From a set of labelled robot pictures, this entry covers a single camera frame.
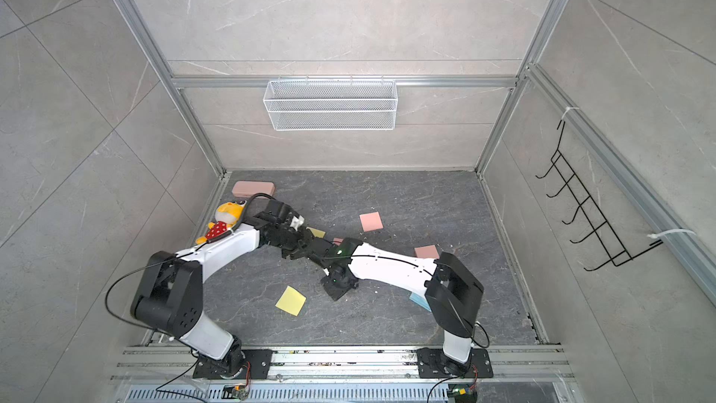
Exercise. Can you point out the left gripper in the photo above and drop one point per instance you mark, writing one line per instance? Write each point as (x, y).
(306, 238)

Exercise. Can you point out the torn hot pink page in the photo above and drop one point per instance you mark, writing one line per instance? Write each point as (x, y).
(371, 222)

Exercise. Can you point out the torn yellow page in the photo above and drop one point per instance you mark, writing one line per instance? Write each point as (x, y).
(291, 301)

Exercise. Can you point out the salmon pink memo pad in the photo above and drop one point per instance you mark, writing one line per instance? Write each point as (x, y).
(427, 252)

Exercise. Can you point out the yellow memo pad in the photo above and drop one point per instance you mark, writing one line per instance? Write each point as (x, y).
(317, 232)

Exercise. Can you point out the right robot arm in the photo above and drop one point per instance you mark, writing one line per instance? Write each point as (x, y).
(451, 291)

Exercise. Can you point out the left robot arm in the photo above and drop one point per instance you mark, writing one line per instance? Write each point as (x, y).
(170, 296)

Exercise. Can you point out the blue memo pad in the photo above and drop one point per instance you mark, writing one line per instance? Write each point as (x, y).
(420, 300)

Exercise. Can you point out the yellow plush toy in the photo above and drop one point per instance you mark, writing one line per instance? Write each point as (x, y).
(226, 218)

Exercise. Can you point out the pink eraser case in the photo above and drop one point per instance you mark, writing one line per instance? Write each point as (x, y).
(246, 189)

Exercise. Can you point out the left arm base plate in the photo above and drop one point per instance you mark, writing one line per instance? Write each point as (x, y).
(237, 365)

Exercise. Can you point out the white wire mesh basket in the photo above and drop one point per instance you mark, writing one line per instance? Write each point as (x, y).
(333, 104)

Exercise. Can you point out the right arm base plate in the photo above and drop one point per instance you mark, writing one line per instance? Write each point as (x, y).
(434, 364)

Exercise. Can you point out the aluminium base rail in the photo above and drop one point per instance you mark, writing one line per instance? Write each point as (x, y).
(314, 364)

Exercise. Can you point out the black wire hook rack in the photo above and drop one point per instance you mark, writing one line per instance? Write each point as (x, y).
(587, 208)

